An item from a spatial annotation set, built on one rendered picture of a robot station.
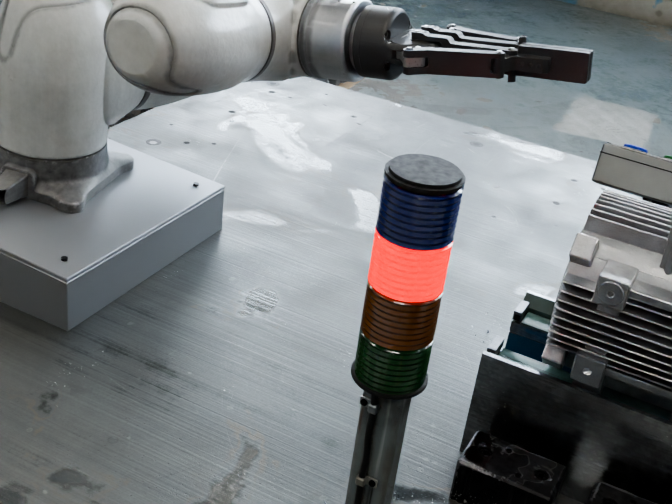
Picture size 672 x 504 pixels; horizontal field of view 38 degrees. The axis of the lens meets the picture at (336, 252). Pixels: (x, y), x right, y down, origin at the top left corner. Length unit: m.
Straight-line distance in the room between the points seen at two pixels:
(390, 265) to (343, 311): 0.59
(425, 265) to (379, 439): 0.18
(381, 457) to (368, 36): 0.42
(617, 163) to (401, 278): 0.56
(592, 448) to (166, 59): 0.58
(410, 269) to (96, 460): 0.46
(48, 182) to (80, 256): 0.15
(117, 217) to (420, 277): 0.68
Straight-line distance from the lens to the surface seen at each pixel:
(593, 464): 1.06
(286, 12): 1.04
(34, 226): 1.30
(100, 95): 1.33
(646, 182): 1.23
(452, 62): 0.96
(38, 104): 1.31
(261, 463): 1.05
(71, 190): 1.35
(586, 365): 0.98
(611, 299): 0.94
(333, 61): 1.02
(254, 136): 1.80
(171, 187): 1.42
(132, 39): 0.91
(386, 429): 0.83
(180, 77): 0.91
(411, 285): 0.73
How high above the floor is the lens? 1.50
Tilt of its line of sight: 29 degrees down
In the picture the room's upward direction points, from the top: 8 degrees clockwise
